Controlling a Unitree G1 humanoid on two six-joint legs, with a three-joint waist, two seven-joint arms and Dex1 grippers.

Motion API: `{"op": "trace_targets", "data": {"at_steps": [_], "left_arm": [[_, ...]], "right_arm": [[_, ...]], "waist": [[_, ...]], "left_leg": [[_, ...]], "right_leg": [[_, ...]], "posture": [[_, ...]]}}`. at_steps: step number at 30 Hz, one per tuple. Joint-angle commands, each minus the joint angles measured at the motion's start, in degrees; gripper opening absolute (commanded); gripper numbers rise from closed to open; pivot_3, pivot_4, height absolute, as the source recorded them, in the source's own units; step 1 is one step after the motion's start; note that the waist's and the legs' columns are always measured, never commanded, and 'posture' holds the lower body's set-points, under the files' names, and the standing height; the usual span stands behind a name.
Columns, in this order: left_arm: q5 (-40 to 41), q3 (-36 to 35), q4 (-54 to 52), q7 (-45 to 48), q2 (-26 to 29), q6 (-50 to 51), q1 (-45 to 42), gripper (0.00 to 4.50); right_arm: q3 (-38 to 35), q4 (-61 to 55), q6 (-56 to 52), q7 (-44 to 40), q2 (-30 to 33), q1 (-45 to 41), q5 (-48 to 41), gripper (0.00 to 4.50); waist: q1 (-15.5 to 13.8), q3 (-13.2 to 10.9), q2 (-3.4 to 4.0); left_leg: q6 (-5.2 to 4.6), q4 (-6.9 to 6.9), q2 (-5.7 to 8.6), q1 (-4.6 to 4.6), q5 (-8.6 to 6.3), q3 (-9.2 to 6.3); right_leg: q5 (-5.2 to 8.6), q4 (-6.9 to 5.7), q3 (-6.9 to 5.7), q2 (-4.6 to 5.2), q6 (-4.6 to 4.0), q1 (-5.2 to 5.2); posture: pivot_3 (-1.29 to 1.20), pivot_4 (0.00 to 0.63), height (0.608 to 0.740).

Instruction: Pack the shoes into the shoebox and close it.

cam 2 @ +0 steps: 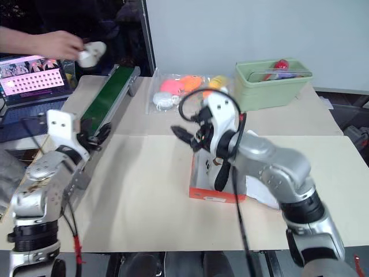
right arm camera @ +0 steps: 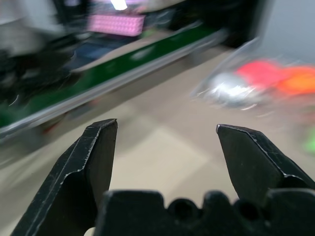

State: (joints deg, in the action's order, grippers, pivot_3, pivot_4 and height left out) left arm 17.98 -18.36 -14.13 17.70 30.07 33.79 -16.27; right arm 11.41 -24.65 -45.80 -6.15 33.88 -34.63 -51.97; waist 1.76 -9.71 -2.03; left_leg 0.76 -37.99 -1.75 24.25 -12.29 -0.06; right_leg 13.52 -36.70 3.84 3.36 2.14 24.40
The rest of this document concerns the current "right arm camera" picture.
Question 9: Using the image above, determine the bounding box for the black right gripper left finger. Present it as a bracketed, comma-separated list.
[11, 118, 118, 236]

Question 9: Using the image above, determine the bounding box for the pink perforated tray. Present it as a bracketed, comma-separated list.
[87, 13, 146, 37]

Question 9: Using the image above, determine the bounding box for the shiny silver item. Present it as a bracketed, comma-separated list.
[196, 72, 261, 109]

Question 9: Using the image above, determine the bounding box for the green conveyor belt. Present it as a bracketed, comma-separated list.
[0, 26, 228, 146]

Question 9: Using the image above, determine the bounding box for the red pink item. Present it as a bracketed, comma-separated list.
[235, 60, 292, 89]

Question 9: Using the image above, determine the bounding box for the bright green item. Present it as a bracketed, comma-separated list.
[303, 127, 315, 155]

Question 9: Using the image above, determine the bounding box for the orange item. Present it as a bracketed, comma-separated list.
[278, 65, 315, 96]

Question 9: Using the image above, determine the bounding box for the clear bag of colourful items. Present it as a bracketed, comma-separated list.
[189, 36, 315, 118]

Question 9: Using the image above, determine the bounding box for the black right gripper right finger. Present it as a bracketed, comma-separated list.
[216, 124, 315, 203]

